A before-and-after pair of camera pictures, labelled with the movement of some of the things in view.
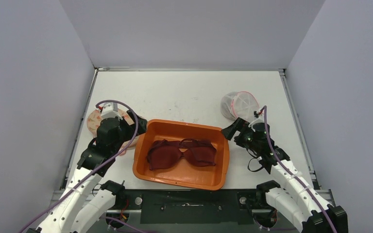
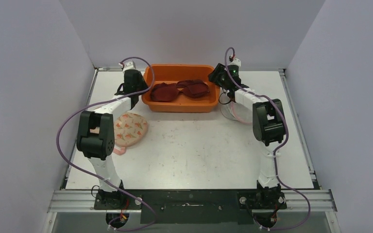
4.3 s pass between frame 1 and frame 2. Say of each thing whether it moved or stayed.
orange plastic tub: moved
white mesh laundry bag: stayed
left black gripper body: moved
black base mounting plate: stayed
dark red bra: moved
